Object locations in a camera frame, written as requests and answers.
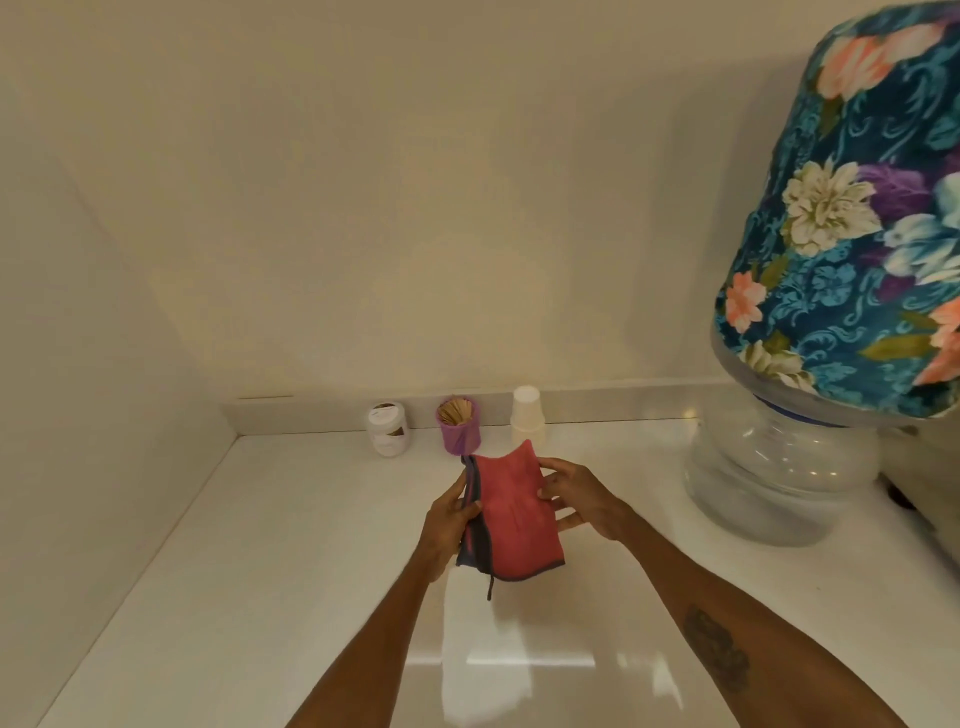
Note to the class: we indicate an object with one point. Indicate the person's right hand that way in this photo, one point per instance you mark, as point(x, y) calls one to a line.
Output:
point(585, 496)

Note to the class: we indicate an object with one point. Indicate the person's left hand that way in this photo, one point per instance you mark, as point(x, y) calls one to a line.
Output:
point(441, 525)

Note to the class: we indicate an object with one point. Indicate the person's right thumb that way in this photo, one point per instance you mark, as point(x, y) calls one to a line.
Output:
point(568, 520)

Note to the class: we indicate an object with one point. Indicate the person's left thumb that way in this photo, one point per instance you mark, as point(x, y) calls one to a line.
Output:
point(469, 510)

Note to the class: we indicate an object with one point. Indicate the person's right middle finger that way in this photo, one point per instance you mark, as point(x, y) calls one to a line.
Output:
point(555, 465)

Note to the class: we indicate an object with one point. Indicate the red cloth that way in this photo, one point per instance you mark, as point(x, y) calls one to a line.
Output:
point(517, 517)

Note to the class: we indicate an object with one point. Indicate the person's right forearm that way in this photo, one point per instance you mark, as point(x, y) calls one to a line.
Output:
point(757, 636)

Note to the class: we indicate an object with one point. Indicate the person's left forearm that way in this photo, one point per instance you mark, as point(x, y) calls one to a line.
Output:
point(360, 651)

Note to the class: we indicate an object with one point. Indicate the stack of white paper cups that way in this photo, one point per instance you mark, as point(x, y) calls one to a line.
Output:
point(527, 418)

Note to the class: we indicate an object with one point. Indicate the purple cup of wooden sticks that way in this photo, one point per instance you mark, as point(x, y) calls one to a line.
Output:
point(458, 424)

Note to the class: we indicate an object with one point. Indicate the white lidded jar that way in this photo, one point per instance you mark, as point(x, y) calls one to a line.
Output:
point(388, 428)

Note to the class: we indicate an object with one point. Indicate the clear water bottle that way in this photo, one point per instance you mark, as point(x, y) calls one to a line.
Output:
point(780, 465)

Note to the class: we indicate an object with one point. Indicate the floral fabric bottle cover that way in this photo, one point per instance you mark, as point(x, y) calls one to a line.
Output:
point(847, 217)

